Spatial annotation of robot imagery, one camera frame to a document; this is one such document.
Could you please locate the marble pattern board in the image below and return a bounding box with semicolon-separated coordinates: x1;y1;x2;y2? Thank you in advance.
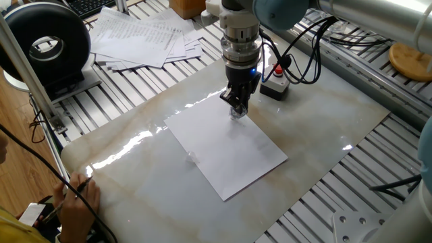
60;30;391;243

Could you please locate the clear glass pitcher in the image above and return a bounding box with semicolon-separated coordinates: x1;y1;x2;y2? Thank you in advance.
319;9;352;34

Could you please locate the silver robot mounting plate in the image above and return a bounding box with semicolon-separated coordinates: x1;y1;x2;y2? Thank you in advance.
332;211;389;243

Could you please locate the printed white paper sheet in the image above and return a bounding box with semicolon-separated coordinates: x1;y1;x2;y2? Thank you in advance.
148;8;205;47
90;6;183;69
96;40;205;72

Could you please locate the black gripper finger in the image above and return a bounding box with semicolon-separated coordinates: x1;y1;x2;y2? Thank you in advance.
219;86;242;108
238;91;252;116

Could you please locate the round wooden stand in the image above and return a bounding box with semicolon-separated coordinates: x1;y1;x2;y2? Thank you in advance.
387;42;432;82

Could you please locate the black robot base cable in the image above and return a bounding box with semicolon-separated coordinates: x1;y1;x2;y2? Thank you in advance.
368;173;423;203

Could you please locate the wooden box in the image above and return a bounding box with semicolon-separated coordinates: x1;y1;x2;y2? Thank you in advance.
168;0;212;20

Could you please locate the thin black cable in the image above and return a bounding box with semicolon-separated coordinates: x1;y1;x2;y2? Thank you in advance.
0;123;119;243

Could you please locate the smartphone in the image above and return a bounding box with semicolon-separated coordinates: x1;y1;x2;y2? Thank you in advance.
18;202;48;227

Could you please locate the black computer keyboard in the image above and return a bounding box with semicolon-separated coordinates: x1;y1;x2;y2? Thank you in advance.
62;0;117;20

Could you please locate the red emergency stop button box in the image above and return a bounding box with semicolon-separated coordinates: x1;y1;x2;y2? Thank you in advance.
259;63;291;101

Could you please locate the person right hand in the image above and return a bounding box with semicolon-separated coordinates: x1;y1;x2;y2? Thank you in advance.
52;171;101;243

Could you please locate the aluminium frame post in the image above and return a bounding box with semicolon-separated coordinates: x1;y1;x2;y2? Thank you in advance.
0;13;68;135
114;0;130;14

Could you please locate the grey metal base plate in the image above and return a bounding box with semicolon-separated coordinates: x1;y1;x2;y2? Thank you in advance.
47;52;103;104

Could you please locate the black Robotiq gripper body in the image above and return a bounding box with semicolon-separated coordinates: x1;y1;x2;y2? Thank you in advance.
225;64;263;97

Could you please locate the person torso yellow vest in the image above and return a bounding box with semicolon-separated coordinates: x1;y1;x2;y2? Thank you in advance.
0;207;51;243

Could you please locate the person left hand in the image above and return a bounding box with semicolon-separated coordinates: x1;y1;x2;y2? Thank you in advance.
15;211;45;227

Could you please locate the black gripper cable bundle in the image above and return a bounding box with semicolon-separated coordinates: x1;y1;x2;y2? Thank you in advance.
258;15;340;85

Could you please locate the small blue white pen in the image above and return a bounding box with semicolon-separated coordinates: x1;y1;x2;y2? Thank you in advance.
228;105;248;121

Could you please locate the black round ring device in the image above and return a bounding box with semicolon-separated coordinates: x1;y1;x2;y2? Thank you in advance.
0;1;92;92

